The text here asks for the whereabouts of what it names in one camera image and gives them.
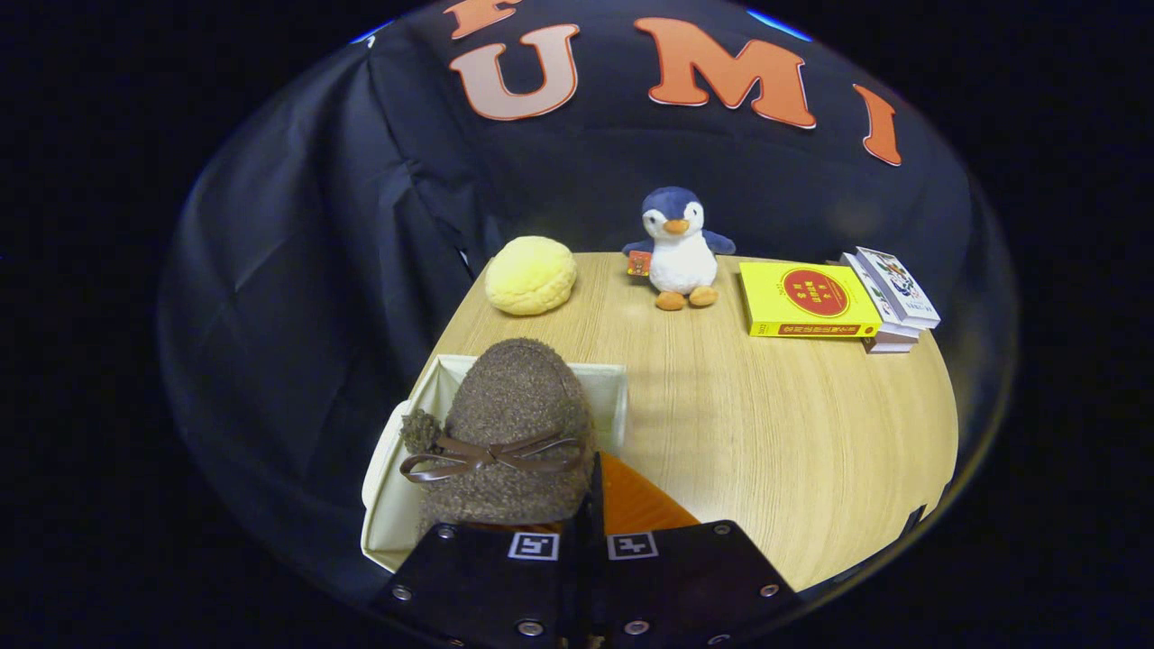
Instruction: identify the blue white penguin plush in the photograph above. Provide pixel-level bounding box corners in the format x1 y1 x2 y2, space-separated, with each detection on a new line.
622 187 737 312

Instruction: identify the yellow bun plush toy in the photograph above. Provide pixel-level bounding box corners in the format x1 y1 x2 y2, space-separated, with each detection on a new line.
484 235 578 316

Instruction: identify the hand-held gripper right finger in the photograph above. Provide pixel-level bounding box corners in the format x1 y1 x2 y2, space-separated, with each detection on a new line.
586 451 803 648

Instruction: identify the yellow book with red circle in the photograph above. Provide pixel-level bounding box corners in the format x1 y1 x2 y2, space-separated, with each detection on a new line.
739 261 883 340

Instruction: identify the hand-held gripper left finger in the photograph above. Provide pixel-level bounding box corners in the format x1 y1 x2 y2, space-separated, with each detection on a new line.
374 500 587 649

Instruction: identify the white book with illustrated cover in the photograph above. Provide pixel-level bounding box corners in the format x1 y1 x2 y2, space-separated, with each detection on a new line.
855 246 941 331

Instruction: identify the brown fuzzy shoe with bow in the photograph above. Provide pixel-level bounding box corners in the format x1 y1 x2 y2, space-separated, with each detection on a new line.
399 338 598 533

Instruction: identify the cream fabric storage box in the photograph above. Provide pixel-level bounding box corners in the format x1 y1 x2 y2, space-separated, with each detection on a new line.
361 354 629 574

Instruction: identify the plain white book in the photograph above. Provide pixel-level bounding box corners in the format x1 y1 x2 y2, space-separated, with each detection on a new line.
840 252 922 354

